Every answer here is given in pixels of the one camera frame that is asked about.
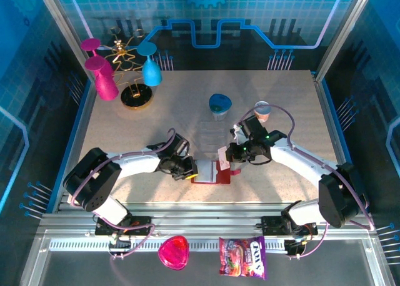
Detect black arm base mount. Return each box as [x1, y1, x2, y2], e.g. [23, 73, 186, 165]
[94, 215, 154, 237]
[260, 215, 318, 237]

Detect blue wine glass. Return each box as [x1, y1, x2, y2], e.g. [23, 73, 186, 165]
[136, 42, 163, 87]

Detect white slotted cable duct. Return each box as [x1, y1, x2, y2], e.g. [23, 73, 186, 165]
[48, 237, 288, 252]

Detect aluminium extrusion frame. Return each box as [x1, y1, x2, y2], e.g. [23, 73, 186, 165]
[18, 0, 400, 286]

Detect blue heart-shaped container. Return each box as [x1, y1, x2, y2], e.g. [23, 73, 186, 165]
[208, 93, 233, 122]

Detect pink heart shaped container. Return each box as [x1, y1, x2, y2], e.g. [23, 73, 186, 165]
[157, 235, 191, 271]

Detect small electronics board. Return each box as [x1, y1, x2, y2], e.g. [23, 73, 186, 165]
[283, 238, 309, 258]
[107, 235, 133, 259]

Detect small orange tin can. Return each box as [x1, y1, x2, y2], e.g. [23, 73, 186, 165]
[253, 101, 271, 124]

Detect pink wine glass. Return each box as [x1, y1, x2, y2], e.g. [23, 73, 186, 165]
[80, 38, 103, 59]
[84, 55, 120, 102]

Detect gold wire rack black base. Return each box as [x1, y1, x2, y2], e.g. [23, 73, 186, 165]
[102, 26, 156, 111]

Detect clear acrylic card organizer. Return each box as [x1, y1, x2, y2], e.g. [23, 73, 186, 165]
[198, 120, 228, 160]

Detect white pink patterned card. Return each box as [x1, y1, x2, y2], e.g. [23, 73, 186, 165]
[217, 146, 231, 171]

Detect purple candy bag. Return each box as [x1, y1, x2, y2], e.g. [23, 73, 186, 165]
[217, 235, 268, 280]

